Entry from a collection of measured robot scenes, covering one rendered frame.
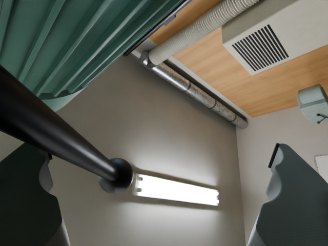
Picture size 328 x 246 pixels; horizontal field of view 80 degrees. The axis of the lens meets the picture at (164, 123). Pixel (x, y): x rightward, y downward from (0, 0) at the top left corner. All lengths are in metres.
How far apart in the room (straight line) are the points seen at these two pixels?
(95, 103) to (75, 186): 0.67
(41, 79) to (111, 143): 1.57
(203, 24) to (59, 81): 1.61
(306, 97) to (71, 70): 2.16
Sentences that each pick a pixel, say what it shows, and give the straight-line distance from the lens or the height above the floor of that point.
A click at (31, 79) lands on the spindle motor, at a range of 0.18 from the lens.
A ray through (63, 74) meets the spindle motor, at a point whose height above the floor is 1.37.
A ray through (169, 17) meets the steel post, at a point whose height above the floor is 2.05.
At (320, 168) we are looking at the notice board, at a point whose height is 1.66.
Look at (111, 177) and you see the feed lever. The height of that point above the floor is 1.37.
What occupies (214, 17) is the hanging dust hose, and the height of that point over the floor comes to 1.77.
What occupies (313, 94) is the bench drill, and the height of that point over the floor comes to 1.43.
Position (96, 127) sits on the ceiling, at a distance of 1.70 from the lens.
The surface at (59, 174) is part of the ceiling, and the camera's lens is 1.55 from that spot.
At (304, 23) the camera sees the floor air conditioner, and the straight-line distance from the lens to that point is 1.76.
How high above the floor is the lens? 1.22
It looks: 43 degrees up
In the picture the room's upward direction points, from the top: 110 degrees counter-clockwise
